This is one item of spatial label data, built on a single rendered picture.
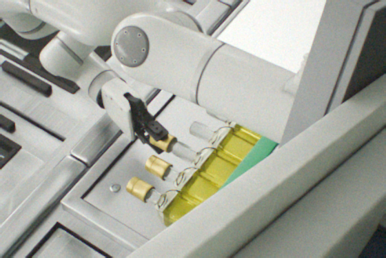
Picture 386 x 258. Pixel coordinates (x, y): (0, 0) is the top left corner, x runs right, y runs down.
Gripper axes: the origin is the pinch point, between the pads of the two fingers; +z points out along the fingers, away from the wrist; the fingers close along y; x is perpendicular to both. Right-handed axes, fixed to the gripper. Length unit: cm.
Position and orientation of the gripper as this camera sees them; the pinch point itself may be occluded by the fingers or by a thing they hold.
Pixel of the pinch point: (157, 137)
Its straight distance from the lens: 163.7
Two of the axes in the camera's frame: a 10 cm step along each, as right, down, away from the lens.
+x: 7.8, -5.4, 3.2
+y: -0.8, -5.9, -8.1
